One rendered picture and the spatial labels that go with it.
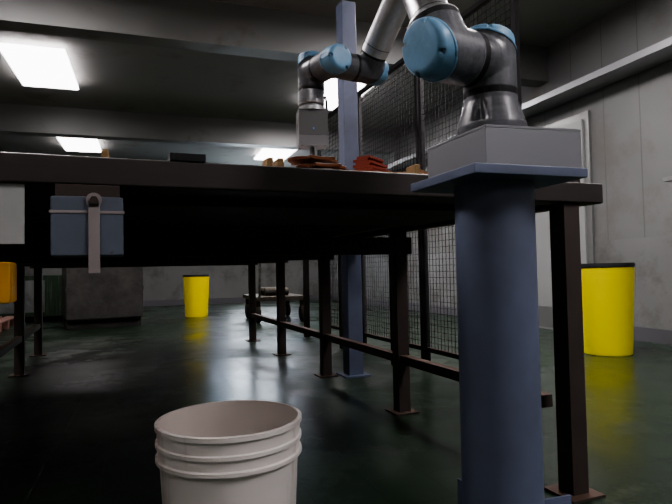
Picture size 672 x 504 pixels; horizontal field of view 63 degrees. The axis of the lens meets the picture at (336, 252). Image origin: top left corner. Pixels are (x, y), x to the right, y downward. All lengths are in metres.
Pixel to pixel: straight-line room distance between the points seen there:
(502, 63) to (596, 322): 3.43
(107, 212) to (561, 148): 0.95
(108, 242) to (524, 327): 0.87
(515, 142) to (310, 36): 4.35
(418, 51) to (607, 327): 3.56
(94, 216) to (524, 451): 0.99
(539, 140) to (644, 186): 4.30
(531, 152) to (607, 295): 3.34
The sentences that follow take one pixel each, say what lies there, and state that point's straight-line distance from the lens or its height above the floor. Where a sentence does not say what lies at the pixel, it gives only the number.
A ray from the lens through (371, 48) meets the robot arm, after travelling 1.61.
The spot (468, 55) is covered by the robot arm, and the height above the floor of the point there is 1.10.
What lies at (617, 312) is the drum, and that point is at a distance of 4.52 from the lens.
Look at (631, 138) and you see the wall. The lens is 5.65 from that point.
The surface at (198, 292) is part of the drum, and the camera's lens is 8.65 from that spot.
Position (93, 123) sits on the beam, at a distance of 8.72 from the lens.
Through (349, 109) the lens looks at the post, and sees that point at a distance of 3.63.
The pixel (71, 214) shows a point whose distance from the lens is 1.22.
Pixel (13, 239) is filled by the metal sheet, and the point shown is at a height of 0.74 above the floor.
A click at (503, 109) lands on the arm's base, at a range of 1.24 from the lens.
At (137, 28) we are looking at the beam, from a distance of 5.18.
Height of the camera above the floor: 0.67
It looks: 2 degrees up
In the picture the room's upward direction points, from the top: 1 degrees counter-clockwise
